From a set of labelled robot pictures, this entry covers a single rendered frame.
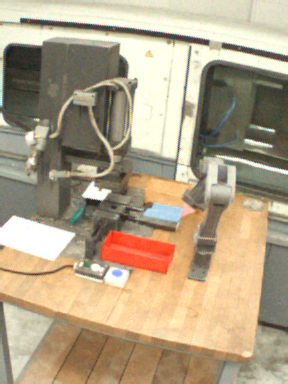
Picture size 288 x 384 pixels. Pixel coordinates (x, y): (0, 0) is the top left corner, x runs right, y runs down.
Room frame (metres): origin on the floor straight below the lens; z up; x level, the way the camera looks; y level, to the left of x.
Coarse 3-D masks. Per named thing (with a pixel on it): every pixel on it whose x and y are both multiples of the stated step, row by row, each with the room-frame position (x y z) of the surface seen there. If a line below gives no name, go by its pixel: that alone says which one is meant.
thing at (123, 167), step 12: (72, 156) 1.72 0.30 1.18; (84, 156) 1.76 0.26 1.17; (96, 156) 1.76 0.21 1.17; (108, 156) 1.76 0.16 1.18; (120, 156) 1.71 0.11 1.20; (108, 168) 1.69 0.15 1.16; (120, 168) 1.68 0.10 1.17; (132, 168) 1.78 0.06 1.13; (96, 180) 1.63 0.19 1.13; (108, 180) 1.63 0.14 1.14; (120, 180) 1.64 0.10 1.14
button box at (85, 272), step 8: (80, 264) 1.37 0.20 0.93; (16, 272) 1.29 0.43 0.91; (24, 272) 1.30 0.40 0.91; (40, 272) 1.31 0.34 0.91; (48, 272) 1.32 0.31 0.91; (80, 272) 1.34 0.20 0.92; (88, 272) 1.33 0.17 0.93; (96, 272) 1.34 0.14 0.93; (104, 272) 1.34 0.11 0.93; (96, 280) 1.32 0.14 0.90
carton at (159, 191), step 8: (152, 184) 2.04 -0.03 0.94; (160, 184) 2.03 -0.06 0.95; (168, 184) 2.02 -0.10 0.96; (176, 184) 2.02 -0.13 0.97; (144, 192) 1.93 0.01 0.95; (152, 192) 1.92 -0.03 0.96; (160, 192) 1.91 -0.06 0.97; (168, 192) 2.02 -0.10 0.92; (176, 192) 2.02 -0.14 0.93; (144, 200) 1.93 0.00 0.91; (152, 200) 1.92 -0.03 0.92; (160, 200) 1.91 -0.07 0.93; (168, 200) 1.91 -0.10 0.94; (176, 200) 1.90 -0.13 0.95
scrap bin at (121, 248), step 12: (108, 240) 1.54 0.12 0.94; (120, 240) 1.57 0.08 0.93; (132, 240) 1.56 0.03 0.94; (144, 240) 1.55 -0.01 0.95; (156, 240) 1.54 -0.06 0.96; (108, 252) 1.45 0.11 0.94; (120, 252) 1.45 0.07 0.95; (132, 252) 1.52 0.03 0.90; (144, 252) 1.53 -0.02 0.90; (156, 252) 1.54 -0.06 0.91; (168, 252) 1.53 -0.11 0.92; (120, 264) 1.44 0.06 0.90; (132, 264) 1.44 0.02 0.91; (144, 264) 1.43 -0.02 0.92; (156, 264) 1.42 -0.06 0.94; (168, 264) 1.44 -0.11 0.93
